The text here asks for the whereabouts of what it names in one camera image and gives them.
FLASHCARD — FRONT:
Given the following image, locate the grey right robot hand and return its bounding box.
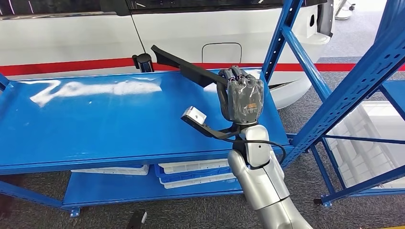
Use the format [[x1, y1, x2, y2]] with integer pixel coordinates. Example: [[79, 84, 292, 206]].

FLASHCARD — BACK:
[[216, 65, 265, 125]]

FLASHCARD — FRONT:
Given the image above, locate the black plastic frame part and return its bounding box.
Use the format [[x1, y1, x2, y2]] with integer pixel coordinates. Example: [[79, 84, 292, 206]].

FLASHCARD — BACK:
[[150, 44, 228, 88]]

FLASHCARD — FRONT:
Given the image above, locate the blue metal shelf rack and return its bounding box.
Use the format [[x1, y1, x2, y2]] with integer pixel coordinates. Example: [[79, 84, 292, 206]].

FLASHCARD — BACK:
[[0, 0, 405, 219], [308, 80, 405, 208]]

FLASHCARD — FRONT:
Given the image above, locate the blue plastic crate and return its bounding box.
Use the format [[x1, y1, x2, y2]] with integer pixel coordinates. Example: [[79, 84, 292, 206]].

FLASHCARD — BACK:
[[154, 164, 233, 185]]

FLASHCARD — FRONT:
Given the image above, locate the white stand base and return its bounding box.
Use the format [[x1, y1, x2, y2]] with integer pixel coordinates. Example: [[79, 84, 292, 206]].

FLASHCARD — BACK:
[[334, 0, 357, 21]]

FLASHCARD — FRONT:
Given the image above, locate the large white plastic crate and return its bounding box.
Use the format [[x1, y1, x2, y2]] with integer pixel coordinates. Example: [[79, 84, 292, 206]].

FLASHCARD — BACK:
[[329, 101, 405, 177], [326, 139, 405, 189]]

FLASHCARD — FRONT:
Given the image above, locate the red barrier belt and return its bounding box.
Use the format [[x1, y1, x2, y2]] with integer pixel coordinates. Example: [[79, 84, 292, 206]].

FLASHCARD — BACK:
[[0, 58, 405, 77]]

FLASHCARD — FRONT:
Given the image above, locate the white car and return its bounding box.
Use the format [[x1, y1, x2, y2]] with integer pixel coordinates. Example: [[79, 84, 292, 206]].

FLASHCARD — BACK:
[[0, 0, 336, 110]]

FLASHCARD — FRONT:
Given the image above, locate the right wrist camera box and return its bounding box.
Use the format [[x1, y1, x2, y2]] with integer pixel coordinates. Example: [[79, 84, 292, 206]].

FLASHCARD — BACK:
[[181, 106, 241, 141]]

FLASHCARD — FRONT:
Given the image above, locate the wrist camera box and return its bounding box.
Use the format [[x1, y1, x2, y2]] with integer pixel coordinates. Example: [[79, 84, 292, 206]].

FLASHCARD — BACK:
[[126, 209, 148, 229], [181, 106, 241, 141]]

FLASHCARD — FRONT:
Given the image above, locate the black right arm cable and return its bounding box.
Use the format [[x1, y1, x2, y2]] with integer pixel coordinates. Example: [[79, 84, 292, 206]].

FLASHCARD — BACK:
[[232, 139, 287, 167]]

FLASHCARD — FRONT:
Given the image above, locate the black barrier post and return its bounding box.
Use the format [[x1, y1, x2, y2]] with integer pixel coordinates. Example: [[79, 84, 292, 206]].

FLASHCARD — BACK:
[[132, 53, 155, 73]]

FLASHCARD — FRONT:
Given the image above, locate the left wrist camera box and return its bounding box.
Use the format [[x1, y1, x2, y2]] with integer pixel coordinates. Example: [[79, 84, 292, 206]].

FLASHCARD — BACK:
[[126, 209, 148, 229]]

